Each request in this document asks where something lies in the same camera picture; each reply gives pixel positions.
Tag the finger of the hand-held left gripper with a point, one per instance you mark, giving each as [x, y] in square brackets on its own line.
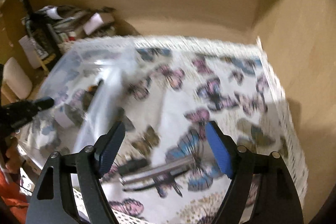
[43, 102]

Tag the person's left forearm orange sleeve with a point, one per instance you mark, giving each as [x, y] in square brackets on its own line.
[13, 195]

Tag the small white cube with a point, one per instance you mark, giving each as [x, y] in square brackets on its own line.
[65, 119]

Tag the small white cardboard box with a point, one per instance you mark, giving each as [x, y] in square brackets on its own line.
[93, 24]

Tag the white paper sheet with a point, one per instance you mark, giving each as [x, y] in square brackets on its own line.
[27, 48]

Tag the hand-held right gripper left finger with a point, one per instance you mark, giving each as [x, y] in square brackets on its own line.
[111, 148]

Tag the dark wine bottle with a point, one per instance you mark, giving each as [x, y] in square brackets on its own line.
[43, 35]

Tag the clear plastic storage box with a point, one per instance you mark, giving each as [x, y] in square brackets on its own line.
[86, 69]

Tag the butterfly print lace cloth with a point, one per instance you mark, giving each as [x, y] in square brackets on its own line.
[236, 108]

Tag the silver metal hair tool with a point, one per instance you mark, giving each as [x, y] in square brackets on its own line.
[162, 169]

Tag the stack of magazines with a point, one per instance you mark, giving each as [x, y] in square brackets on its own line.
[76, 20]

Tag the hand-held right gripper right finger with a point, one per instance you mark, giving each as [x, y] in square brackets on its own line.
[219, 150]

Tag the person's left hand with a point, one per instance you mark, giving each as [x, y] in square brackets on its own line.
[12, 159]

